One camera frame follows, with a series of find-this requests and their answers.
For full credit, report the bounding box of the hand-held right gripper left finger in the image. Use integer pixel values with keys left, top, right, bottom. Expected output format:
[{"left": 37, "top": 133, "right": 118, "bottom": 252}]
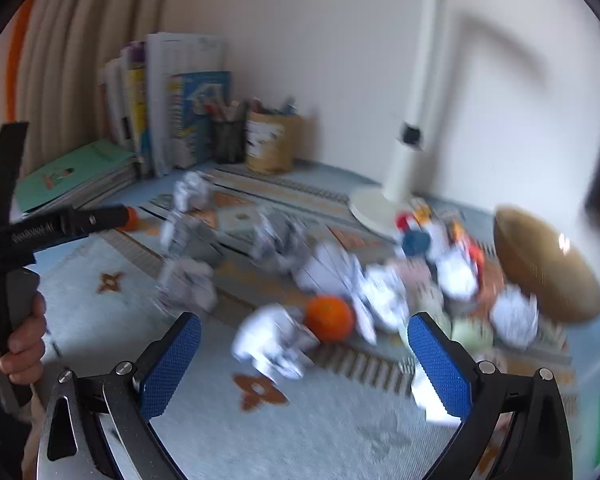
[{"left": 39, "top": 311, "right": 203, "bottom": 480}]

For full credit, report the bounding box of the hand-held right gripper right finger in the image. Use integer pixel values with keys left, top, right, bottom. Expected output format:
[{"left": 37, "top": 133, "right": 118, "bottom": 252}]
[{"left": 406, "top": 311, "right": 573, "bottom": 480}]

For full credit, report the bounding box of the three-ball dango plush toy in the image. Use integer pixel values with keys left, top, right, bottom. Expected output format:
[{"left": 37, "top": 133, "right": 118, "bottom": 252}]
[{"left": 397, "top": 262, "right": 496, "bottom": 356}]

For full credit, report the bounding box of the white paper ball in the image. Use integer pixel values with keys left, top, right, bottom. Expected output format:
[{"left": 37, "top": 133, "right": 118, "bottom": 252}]
[
  {"left": 160, "top": 210, "right": 221, "bottom": 261},
  {"left": 292, "top": 242, "right": 366, "bottom": 293},
  {"left": 437, "top": 250, "right": 481, "bottom": 301},
  {"left": 155, "top": 260, "right": 218, "bottom": 313},
  {"left": 490, "top": 285, "right": 540, "bottom": 351},
  {"left": 172, "top": 170, "right": 213, "bottom": 211},
  {"left": 252, "top": 207, "right": 306, "bottom": 273},
  {"left": 411, "top": 360, "right": 461, "bottom": 426},
  {"left": 355, "top": 265, "right": 411, "bottom": 346},
  {"left": 231, "top": 305, "right": 321, "bottom": 380}
]

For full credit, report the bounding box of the orange fruit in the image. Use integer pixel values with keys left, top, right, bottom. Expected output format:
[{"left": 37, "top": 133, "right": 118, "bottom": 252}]
[{"left": 305, "top": 296, "right": 356, "bottom": 343}]

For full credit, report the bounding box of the woven basket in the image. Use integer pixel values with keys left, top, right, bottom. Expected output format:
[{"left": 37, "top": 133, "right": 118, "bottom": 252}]
[{"left": 492, "top": 205, "right": 600, "bottom": 326}]

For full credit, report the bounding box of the person's left forearm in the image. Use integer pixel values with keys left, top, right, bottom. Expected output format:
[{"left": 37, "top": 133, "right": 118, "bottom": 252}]
[{"left": 0, "top": 375, "right": 46, "bottom": 480}]

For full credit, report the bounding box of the person's left hand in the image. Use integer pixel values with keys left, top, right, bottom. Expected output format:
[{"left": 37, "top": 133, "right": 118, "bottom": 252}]
[{"left": 0, "top": 292, "right": 47, "bottom": 386}]

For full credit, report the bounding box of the green book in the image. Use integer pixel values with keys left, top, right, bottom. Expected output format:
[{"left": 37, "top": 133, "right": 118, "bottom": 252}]
[{"left": 16, "top": 139, "right": 142, "bottom": 214}]

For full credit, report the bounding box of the red orange snack packet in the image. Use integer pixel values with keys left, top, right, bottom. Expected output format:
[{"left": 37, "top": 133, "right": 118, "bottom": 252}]
[{"left": 455, "top": 220, "right": 487, "bottom": 273}]

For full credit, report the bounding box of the patterned table mat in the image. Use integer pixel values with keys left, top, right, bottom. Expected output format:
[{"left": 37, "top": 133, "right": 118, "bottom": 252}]
[{"left": 17, "top": 157, "right": 600, "bottom": 480}]

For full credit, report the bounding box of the blue plush toy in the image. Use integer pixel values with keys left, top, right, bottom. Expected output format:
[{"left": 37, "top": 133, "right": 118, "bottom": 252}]
[{"left": 400, "top": 229, "right": 436, "bottom": 260}]

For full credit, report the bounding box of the grey plush toy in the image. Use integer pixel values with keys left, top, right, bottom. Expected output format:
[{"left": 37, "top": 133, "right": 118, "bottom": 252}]
[{"left": 426, "top": 220, "right": 456, "bottom": 260}]

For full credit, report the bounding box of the yellow book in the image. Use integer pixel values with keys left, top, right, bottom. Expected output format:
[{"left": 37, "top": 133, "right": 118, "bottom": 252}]
[{"left": 121, "top": 41, "right": 152, "bottom": 163}]

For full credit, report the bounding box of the blue illustrated book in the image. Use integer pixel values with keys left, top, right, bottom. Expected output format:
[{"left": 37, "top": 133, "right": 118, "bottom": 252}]
[{"left": 167, "top": 71, "right": 232, "bottom": 170}]

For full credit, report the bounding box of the black mesh pen holder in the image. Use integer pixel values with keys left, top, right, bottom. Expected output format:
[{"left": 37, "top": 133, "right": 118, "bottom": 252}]
[{"left": 210, "top": 110, "right": 248, "bottom": 165}]

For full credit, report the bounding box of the bunch of pencils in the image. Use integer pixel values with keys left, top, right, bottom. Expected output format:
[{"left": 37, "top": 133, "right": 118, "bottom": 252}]
[{"left": 207, "top": 96, "right": 248, "bottom": 122}]

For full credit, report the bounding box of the beige curtain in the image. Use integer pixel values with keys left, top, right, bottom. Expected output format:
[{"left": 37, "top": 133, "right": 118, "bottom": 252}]
[{"left": 17, "top": 0, "right": 181, "bottom": 161}]

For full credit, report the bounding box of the row of standing books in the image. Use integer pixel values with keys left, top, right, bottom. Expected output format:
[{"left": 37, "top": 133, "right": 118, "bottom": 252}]
[{"left": 146, "top": 33, "right": 227, "bottom": 173}]

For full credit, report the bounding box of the tan cardboard pen holder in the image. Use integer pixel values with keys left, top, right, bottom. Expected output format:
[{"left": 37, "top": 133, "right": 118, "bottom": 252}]
[{"left": 245, "top": 110, "right": 304, "bottom": 175}]

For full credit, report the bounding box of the bunch of pens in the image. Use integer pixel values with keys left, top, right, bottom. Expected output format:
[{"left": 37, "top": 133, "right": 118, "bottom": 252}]
[{"left": 250, "top": 96, "right": 301, "bottom": 117}]

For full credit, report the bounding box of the white desk lamp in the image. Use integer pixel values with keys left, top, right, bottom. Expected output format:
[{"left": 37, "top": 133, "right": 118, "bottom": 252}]
[{"left": 349, "top": 0, "right": 516, "bottom": 238}]

